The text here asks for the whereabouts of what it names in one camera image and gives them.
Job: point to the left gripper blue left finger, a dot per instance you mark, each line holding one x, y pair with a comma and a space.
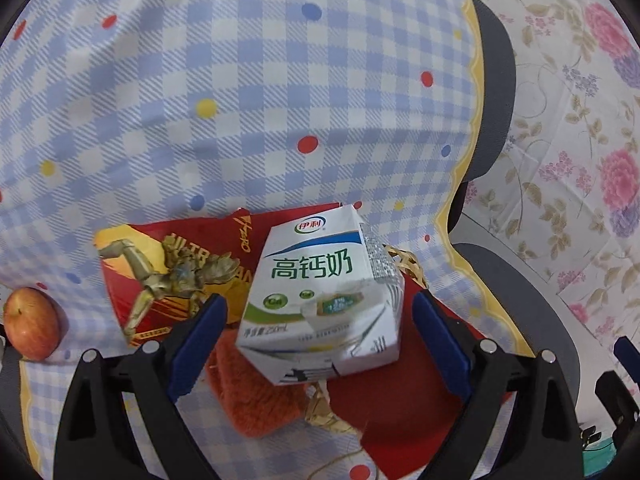
95, 439

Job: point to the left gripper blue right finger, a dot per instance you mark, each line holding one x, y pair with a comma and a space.
542, 437

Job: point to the red book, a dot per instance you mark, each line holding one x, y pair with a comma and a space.
403, 409

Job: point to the orange knitted glove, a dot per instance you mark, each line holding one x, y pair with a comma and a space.
254, 406

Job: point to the red snack bag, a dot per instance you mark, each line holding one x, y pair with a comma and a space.
160, 274

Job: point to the woven bamboo basket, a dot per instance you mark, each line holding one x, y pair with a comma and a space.
318, 412

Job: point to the white green milk carton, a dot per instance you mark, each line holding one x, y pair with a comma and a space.
326, 301

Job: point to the teal bag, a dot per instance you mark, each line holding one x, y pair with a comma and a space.
598, 456

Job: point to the red apple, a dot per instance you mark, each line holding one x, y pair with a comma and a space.
31, 324

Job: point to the grey office chair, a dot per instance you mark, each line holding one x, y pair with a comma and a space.
530, 310

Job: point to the blue checkered dotted blanket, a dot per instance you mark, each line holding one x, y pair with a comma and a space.
136, 111

